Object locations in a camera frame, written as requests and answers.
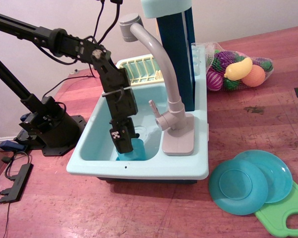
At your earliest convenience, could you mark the blue clamp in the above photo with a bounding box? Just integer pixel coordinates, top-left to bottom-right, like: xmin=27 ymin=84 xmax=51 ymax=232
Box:
xmin=0 ymin=140 xmax=27 ymax=152

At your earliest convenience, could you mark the dark blue water tower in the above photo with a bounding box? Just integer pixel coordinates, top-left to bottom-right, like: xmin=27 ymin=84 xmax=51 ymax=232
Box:
xmin=141 ymin=0 xmax=195 ymax=112

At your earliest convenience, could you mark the left hanging black cable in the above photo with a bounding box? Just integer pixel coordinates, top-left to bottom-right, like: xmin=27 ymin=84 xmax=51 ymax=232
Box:
xmin=93 ymin=0 xmax=105 ymax=43

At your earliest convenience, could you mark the front teal plate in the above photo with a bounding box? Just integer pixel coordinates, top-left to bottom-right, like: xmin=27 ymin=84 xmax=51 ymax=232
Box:
xmin=209 ymin=159 xmax=269 ymax=215

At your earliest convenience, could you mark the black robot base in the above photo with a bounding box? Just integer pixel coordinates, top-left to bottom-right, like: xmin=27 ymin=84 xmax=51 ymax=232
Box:
xmin=14 ymin=94 xmax=87 ymax=157

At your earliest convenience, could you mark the yellow dish rack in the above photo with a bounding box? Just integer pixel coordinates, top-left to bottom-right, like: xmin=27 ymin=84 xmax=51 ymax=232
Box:
xmin=116 ymin=54 xmax=164 ymax=86

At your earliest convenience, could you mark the mesh bag of toy fruit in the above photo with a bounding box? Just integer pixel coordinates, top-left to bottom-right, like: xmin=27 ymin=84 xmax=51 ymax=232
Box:
xmin=191 ymin=42 xmax=274 ymax=92

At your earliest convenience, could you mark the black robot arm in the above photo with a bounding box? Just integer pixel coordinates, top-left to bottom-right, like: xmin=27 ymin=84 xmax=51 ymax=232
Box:
xmin=0 ymin=14 xmax=139 ymax=155

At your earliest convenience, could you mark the rear teal plate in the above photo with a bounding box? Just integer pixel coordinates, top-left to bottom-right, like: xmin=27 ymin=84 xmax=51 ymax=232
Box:
xmin=234 ymin=150 xmax=293 ymax=203

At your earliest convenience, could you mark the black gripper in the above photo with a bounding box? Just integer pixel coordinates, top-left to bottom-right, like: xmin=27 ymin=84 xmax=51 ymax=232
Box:
xmin=104 ymin=88 xmax=140 ymax=153

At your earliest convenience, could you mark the teal plate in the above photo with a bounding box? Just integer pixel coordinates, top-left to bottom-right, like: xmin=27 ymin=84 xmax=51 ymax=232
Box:
xmin=234 ymin=150 xmax=293 ymax=203
xmin=209 ymin=159 xmax=269 ymax=215

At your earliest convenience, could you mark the right hanging black cable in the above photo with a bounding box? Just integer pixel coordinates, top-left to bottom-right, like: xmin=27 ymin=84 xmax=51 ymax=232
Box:
xmin=98 ymin=0 xmax=122 ymax=44

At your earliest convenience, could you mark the grey toy faucet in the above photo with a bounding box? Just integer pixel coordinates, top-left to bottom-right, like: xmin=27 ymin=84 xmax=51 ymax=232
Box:
xmin=119 ymin=13 xmax=194 ymax=156

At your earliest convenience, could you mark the light blue toy sink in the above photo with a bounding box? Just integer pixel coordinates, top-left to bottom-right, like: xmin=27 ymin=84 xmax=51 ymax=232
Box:
xmin=67 ymin=45 xmax=209 ymax=180

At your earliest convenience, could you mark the black usb hub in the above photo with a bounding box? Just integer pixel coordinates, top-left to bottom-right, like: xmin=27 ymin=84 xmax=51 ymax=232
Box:
xmin=0 ymin=163 xmax=33 ymax=203

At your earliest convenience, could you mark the yellow toy banana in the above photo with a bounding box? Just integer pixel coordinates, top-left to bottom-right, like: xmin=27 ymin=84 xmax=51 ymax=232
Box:
xmin=224 ymin=58 xmax=253 ymax=81

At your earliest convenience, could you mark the orange toy fruit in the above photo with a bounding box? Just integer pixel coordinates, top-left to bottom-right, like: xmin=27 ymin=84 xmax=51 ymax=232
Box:
xmin=242 ymin=65 xmax=265 ymax=87

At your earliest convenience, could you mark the green cutting board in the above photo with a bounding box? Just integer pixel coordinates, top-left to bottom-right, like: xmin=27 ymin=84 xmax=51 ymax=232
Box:
xmin=255 ymin=182 xmax=298 ymax=238

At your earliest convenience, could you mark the teal plastic cup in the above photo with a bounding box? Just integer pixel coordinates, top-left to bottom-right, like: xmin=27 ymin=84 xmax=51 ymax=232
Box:
xmin=116 ymin=138 xmax=147 ymax=161

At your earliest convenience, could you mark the hanging black cable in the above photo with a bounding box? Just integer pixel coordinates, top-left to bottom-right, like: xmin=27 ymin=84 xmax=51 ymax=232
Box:
xmin=93 ymin=0 xmax=105 ymax=43
xmin=98 ymin=0 xmax=122 ymax=44

